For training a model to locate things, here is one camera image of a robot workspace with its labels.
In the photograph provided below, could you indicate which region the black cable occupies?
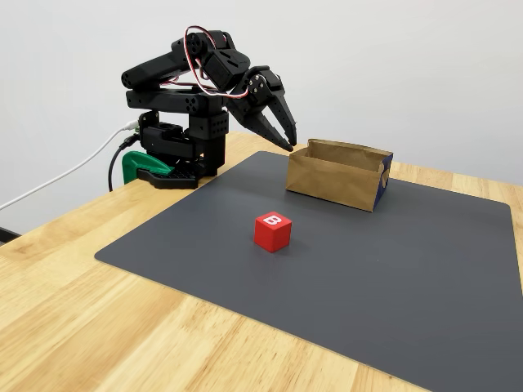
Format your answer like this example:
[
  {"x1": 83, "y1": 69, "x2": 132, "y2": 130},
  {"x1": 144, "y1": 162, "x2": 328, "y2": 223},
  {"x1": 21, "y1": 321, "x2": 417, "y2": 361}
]
[{"x1": 107, "y1": 136, "x2": 142, "y2": 193}]

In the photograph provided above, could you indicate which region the white cable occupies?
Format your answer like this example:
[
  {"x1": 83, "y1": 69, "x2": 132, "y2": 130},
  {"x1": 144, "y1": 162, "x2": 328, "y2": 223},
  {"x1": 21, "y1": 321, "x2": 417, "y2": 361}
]
[{"x1": 0, "y1": 121, "x2": 138, "y2": 212}]

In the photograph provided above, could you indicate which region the red cube with white letter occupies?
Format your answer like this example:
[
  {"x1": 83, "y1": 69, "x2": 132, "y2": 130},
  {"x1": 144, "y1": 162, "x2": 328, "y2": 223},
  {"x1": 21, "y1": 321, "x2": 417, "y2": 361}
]
[{"x1": 253, "y1": 212, "x2": 293, "y2": 254}]

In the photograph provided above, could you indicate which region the dark object beside table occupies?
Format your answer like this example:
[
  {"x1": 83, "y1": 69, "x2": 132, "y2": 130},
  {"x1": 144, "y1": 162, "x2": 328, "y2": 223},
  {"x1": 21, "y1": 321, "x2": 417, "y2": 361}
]
[{"x1": 0, "y1": 226, "x2": 21, "y2": 247}]

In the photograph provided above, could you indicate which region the grey rubber mat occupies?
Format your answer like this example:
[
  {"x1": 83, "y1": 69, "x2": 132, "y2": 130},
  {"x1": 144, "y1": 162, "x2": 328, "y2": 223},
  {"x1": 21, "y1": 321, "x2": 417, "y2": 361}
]
[{"x1": 94, "y1": 150, "x2": 523, "y2": 392}]

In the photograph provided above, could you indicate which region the green table clamp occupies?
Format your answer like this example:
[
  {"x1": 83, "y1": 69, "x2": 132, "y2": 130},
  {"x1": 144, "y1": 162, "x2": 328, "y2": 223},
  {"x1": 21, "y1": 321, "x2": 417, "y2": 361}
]
[{"x1": 121, "y1": 150, "x2": 176, "y2": 185}]

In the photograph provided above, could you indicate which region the brown paper box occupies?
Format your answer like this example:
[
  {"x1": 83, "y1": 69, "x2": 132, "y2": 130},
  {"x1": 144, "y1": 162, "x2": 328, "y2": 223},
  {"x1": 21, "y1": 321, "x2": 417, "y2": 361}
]
[{"x1": 284, "y1": 138, "x2": 394, "y2": 213}]

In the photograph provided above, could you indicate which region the red white servo wire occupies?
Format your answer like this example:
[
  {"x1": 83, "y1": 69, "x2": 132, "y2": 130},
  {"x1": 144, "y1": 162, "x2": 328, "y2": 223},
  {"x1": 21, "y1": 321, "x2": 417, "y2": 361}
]
[{"x1": 184, "y1": 26, "x2": 250, "y2": 100}]

